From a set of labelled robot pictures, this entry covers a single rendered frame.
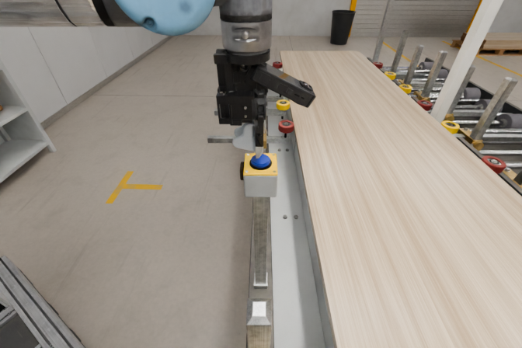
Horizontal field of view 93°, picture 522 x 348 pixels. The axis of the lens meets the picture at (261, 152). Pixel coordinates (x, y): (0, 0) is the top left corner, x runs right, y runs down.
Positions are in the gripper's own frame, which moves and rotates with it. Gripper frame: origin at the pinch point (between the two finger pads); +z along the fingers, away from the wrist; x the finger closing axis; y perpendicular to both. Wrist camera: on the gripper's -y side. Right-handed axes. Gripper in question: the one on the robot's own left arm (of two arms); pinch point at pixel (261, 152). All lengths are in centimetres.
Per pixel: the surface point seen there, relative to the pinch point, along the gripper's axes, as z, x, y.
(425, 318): 35, 17, -38
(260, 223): 20.9, 1.7, 0.1
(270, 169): 2.9, 2.1, -2.0
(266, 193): 8.5, 3.4, -1.1
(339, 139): 35, -57, -37
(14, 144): 111, -160, 247
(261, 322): 8.4, 27.4, -0.3
